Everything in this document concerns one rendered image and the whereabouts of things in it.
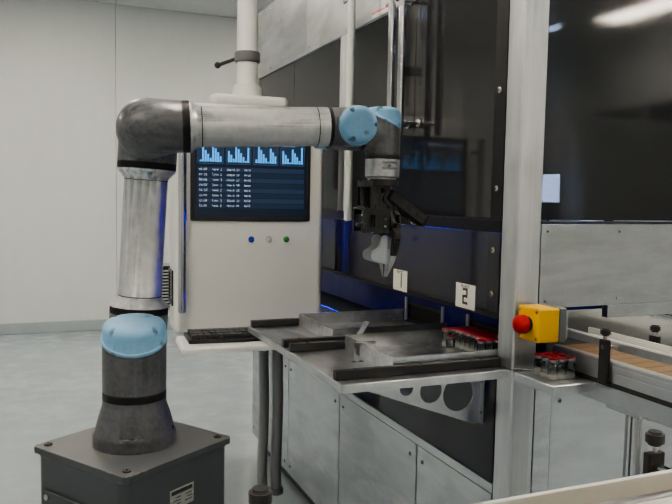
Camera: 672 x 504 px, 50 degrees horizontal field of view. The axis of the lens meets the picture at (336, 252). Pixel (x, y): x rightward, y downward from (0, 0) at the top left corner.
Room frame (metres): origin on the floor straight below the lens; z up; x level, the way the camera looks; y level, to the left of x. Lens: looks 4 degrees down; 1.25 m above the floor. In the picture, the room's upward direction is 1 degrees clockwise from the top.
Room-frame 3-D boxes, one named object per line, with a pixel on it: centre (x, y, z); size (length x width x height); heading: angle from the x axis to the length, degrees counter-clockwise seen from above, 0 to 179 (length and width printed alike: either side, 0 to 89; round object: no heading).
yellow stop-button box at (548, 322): (1.50, -0.44, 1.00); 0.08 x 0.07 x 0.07; 113
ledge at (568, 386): (1.51, -0.48, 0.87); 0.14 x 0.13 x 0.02; 113
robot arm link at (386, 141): (1.56, -0.09, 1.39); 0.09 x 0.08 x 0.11; 103
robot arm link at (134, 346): (1.32, 0.37, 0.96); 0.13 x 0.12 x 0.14; 13
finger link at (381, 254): (1.55, -0.10, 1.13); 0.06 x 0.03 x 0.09; 113
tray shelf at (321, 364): (1.82, -0.10, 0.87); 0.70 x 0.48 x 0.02; 23
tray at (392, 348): (1.69, -0.23, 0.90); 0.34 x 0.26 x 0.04; 113
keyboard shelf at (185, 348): (2.27, 0.28, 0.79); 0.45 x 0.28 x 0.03; 108
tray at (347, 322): (2.00, -0.10, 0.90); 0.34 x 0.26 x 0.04; 113
